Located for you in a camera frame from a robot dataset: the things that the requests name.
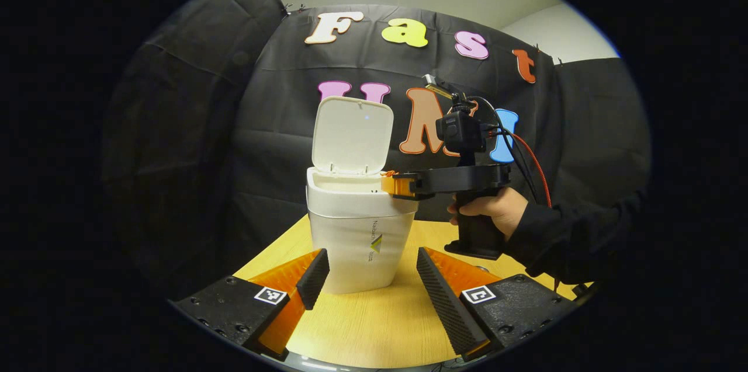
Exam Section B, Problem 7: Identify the red cable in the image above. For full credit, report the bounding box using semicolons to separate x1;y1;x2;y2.
496;128;553;209

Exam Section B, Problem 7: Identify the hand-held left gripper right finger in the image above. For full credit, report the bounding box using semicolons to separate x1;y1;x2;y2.
416;246;580;362

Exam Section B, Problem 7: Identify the wooden desktop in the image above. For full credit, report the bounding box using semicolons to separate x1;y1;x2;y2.
233;214;588;370

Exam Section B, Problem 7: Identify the black cable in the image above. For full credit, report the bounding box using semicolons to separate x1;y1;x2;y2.
466;95;541;204

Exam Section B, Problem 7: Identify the white desktop garbage bin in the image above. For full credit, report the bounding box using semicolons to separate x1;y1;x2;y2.
306;96;420;295

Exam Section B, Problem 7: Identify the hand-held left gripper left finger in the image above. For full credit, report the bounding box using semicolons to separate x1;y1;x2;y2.
174;248;331;361

